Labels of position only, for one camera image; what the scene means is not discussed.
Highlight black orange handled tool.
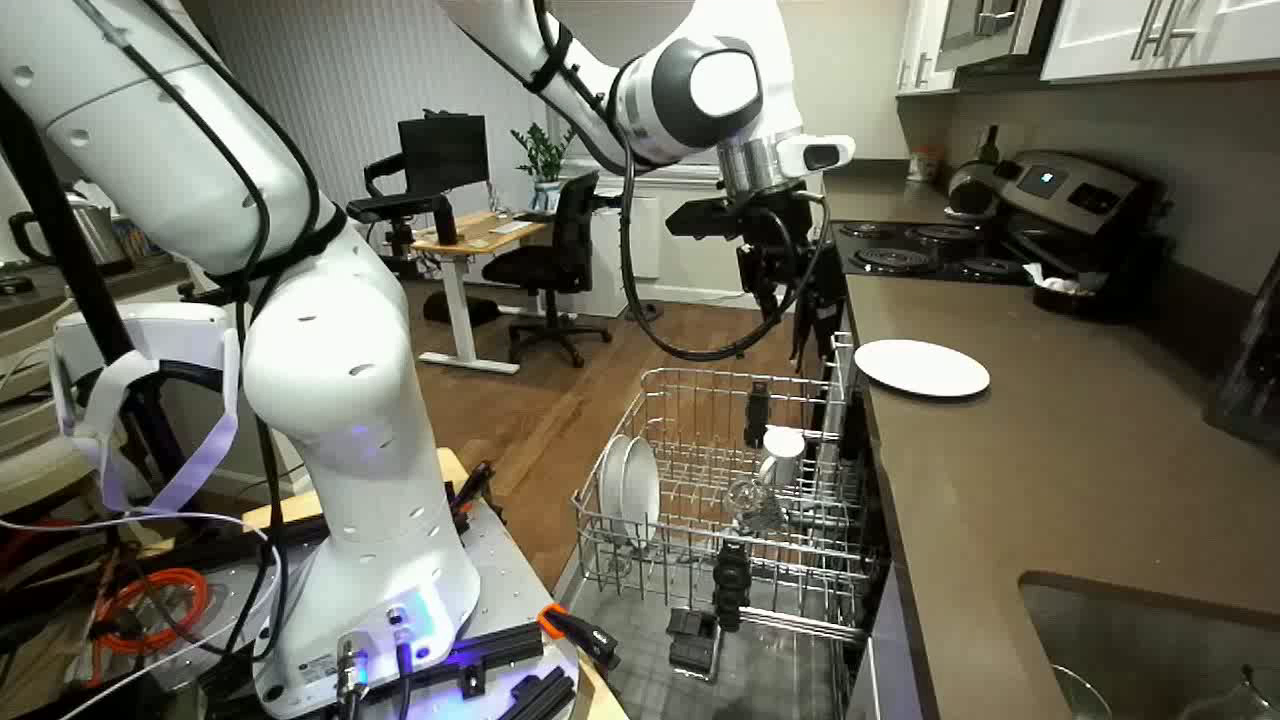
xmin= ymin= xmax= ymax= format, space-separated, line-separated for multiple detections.
xmin=539 ymin=603 xmax=620 ymax=673

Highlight black office chair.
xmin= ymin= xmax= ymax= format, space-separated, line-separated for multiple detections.
xmin=483 ymin=173 xmax=610 ymax=366

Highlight white plate in rack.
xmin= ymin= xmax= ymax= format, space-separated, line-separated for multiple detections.
xmin=620 ymin=435 xmax=661 ymax=548
xmin=596 ymin=433 xmax=628 ymax=521

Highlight black dish on counter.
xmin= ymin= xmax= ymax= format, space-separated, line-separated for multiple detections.
xmin=1024 ymin=259 xmax=1106 ymax=320

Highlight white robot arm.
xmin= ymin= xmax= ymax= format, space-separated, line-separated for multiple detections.
xmin=0 ymin=0 xmax=821 ymax=720

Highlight metal wire dishwasher rack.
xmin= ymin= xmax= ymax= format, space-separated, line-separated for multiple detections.
xmin=570 ymin=330 xmax=878 ymax=645

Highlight white mug in rack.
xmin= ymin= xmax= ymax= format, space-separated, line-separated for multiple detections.
xmin=762 ymin=424 xmax=806 ymax=460

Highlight wooden standing desk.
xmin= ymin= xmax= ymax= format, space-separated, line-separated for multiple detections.
xmin=413 ymin=210 xmax=544 ymax=375

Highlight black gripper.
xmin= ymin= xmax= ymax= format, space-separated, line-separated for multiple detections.
xmin=663 ymin=184 xmax=849 ymax=366

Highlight white round plate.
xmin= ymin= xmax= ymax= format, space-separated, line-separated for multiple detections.
xmin=854 ymin=340 xmax=991 ymax=401

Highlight black kettle on stove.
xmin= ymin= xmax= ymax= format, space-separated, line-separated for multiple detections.
xmin=943 ymin=127 xmax=1001 ymax=220

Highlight white upper cabinets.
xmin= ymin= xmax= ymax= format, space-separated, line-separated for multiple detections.
xmin=895 ymin=0 xmax=1280 ymax=95

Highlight stainless steel sink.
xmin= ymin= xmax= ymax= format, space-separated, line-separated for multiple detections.
xmin=1020 ymin=574 xmax=1280 ymax=720

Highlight orange cable coil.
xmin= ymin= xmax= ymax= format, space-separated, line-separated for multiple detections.
xmin=88 ymin=564 xmax=216 ymax=660

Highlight green potted plant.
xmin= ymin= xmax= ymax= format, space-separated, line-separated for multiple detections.
xmin=512 ymin=124 xmax=568 ymax=215

